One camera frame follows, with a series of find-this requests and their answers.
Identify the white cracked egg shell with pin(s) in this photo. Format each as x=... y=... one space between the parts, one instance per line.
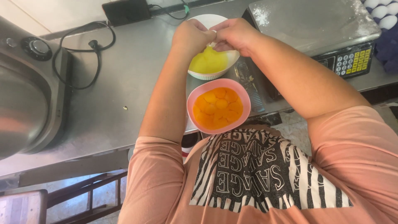
x=211 y=44

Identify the pink bowl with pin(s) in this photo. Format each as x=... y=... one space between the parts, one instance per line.
x=192 y=102

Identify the person's left hand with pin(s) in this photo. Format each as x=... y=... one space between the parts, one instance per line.
x=189 y=37

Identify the group of orange egg yolks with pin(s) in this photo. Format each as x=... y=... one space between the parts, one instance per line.
x=218 y=107

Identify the person's right fingers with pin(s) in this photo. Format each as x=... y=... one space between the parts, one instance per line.
x=224 y=26

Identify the black phone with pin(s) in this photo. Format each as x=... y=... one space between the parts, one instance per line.
x=126 y=11

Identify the person's left fingers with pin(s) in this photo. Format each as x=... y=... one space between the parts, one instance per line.
x=202 y=31

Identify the purple tray of white eggs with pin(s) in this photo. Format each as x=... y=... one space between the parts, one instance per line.
x=387 y=34

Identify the wooden chair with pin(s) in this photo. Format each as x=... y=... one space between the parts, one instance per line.
x=25 y=207

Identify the steel digital kitchen scale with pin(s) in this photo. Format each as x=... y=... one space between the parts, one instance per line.
x=311 y=25

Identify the black ribbed plastic piece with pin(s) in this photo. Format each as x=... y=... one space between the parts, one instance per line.
x=253 y=90

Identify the pink printed shirt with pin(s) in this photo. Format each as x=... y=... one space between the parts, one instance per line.
x=248 y=180

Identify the white and red container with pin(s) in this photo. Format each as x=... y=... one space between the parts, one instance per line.
x=189 y=141

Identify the silver stand mixer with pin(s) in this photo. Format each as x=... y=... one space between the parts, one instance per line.
x=28 y=102

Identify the white bowl with egg whites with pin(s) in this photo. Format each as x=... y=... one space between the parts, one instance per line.
x=209 y=63

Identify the person's right hand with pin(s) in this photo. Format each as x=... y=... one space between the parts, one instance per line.
x=239 y=34

